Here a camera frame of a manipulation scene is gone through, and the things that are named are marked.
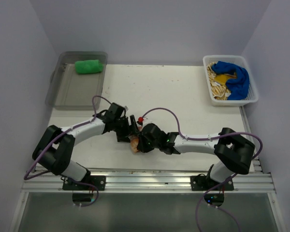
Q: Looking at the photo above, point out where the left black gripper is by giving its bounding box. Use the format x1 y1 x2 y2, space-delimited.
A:
113 115 139 142

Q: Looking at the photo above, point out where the printed patterned towel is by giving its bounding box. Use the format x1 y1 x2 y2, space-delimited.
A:
129 132 140 154

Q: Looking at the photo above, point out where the green microfiber towel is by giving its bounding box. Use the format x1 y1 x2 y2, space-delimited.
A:
74 59 103 74

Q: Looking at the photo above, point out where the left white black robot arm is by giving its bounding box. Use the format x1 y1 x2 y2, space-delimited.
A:
32 103 139 190

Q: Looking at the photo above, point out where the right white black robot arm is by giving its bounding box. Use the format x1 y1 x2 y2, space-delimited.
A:
116 123 255 190

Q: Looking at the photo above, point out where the clear grey plastic bin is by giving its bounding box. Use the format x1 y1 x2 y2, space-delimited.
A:
45 51 108 110

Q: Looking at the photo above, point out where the yellow striped cloth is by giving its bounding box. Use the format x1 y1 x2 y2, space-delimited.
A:
206 62 237 101

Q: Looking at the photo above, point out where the white perforated plastic basket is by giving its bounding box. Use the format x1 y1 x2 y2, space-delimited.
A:
203 55 259 107

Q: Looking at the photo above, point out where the blue cloth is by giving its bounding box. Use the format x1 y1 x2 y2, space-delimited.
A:
211 61 249 101

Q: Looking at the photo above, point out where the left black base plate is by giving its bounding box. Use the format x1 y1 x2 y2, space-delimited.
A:
60 175 106 191

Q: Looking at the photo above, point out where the aluminium mounting rail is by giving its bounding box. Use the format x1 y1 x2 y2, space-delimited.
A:
21 170 276 193

